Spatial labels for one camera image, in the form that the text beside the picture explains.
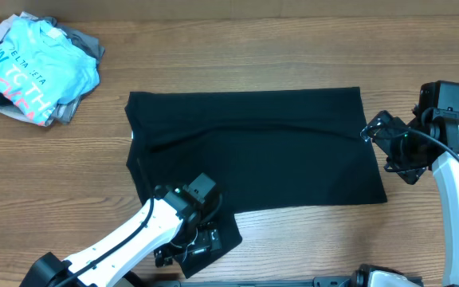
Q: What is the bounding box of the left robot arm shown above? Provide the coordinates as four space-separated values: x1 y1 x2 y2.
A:
22 174 222 287

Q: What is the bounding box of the grey folded garment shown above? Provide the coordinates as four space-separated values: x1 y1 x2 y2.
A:
0 16 106 125

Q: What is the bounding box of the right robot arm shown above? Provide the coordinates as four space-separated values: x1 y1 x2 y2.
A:
360 81 459 286

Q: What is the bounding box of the light blue printed t-shirt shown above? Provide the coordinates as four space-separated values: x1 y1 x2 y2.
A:
0 17 100 126

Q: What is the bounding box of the black t-shirt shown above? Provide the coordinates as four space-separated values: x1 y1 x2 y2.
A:
125 87 386 277

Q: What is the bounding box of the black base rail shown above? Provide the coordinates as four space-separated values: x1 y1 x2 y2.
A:
151 276 351 287

